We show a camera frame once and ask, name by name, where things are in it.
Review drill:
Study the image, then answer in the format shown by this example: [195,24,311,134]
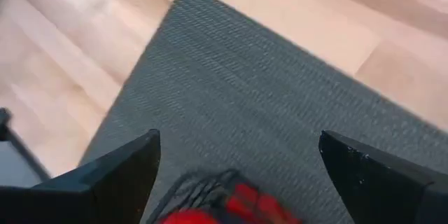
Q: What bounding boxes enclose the grey woven placemat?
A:
[78,0,448,224]

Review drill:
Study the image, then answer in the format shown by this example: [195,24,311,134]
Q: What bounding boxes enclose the black wire basket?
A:
[146,168,305,224]

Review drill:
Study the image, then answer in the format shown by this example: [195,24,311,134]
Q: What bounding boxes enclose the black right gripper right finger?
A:
[318,129,448,224]

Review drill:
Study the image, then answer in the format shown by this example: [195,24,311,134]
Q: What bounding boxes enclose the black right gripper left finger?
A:
[0,128,162,224]

